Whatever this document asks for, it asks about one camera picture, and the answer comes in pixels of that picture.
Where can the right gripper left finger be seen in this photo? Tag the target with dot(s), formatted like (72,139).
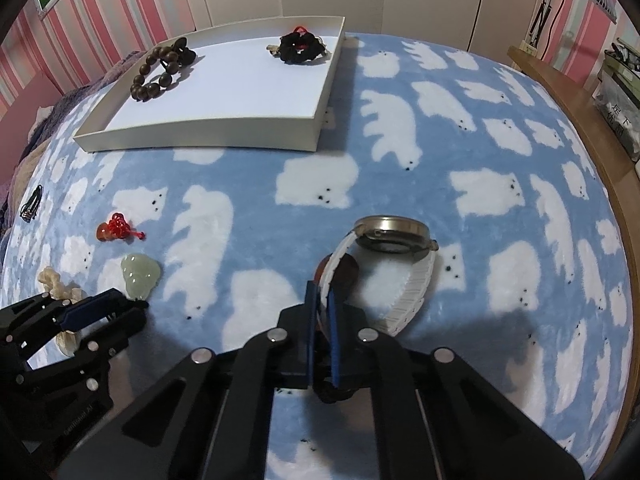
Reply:
(278,358)

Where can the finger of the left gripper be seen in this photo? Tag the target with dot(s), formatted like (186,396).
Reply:
(63,316)
(114,335)

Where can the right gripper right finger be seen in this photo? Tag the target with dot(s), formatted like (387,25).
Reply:
(362,357)

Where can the pale green jade pendant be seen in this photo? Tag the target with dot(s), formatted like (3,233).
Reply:
(141,274)

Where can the white strap wristwatch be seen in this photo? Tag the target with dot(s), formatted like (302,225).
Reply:
(390,239)

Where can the cream scrunchie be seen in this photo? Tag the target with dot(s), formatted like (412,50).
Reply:
(68,340)

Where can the red knot agate charm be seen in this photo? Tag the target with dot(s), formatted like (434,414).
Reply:
(117,228)

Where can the brown oval pendant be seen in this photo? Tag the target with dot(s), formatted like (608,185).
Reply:
(345,278)

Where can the black hair clip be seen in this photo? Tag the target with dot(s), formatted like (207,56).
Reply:
(30,208)

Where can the blue polar bear blanket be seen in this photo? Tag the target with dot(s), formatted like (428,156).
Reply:
(239,232)

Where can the striped purple quilt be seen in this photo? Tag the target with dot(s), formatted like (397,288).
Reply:
(28,125)

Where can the white shallow tray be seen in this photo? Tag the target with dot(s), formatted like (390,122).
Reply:
(234,95)

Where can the wooden bed footboard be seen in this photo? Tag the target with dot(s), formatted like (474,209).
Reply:
(559,275)

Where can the clear storage box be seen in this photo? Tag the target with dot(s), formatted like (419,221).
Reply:
(620,112)

